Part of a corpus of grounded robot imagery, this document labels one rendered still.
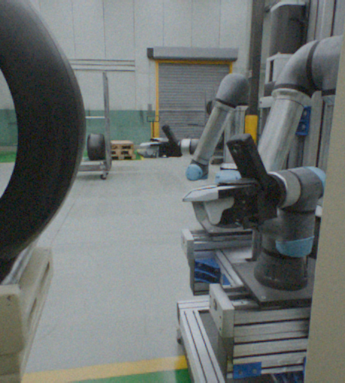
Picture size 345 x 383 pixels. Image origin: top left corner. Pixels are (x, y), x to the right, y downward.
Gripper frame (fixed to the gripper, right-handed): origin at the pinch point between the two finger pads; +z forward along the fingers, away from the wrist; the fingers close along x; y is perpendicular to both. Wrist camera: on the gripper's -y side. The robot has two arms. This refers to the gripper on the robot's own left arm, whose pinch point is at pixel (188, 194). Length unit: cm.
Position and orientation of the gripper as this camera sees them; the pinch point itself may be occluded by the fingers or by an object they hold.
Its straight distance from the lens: 51.6
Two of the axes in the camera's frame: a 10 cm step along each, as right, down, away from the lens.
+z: -8.3, 1.3, -5.5
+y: 0.8, 9.9, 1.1
